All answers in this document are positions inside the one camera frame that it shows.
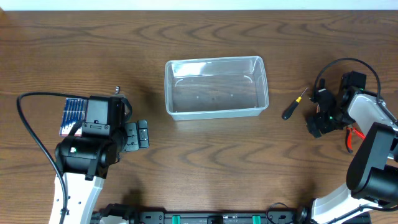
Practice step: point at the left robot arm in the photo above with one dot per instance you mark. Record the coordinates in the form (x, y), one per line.
(83, 164)

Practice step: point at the black yellow screwdriver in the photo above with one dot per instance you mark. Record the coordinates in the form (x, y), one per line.
(291, 108)

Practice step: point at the blue precision screwdriver set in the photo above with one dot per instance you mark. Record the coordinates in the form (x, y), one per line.
(74, 111)

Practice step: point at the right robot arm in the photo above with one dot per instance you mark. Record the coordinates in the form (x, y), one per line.
(371, 183)

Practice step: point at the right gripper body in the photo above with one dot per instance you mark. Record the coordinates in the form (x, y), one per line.
(319, 123)

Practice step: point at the clear plastic container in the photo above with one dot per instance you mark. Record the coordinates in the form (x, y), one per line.
(212, 88)

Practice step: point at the chrome offset wrench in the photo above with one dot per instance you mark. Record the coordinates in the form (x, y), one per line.
(117, 90)

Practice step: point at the red-handled pliers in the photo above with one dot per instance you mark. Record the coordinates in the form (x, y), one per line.
(350, 130)

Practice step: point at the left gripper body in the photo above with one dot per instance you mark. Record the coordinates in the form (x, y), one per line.
(131, 137)

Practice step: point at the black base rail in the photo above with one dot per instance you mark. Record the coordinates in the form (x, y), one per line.
(117, 213)

